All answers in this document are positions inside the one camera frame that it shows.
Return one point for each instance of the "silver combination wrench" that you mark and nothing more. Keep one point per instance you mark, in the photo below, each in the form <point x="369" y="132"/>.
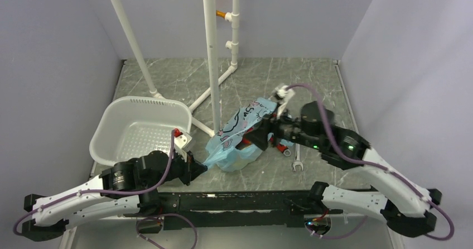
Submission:
<point x="297" y="164"/>

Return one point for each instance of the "pale yellow fake fruit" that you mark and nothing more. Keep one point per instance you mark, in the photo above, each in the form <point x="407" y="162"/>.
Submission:
<point x="244" y="157"/>

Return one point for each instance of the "white plastic basket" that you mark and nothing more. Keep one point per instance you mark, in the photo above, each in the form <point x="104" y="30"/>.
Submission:
<point x="135" y="126"/>

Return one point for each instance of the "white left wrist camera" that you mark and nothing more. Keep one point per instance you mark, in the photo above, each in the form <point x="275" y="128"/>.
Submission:
<point x="182" y="141"/>

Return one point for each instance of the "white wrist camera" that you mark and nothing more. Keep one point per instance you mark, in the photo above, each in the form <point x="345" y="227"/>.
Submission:
<point x="282" y="94"/>
<point x="182" y="141"/>

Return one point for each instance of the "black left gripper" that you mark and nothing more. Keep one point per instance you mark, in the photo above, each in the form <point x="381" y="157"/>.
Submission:
<point x="192" y="167"/>

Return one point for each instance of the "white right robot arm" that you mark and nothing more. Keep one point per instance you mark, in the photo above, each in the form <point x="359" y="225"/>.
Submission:
<point x="402" y="205"/>

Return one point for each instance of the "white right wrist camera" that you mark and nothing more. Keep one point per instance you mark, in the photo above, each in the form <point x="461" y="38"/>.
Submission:
<point x="282" y="94"/>

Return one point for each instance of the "light blue printed plastic bag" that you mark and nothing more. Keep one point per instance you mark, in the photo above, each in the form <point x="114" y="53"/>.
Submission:
<point x="222" y="148"/>

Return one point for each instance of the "white PVC pipe frame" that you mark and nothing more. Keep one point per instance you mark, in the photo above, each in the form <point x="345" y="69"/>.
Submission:
<point x="210" y="15"/>

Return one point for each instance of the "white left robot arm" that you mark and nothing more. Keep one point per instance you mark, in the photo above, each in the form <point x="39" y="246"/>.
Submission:
<point x="128" y="188"/>

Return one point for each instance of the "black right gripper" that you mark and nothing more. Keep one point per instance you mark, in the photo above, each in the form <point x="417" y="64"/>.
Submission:
<point x="258" y="135"/>

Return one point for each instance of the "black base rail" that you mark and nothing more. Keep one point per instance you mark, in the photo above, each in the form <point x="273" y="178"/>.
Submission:
<point x="290" y="208"/>

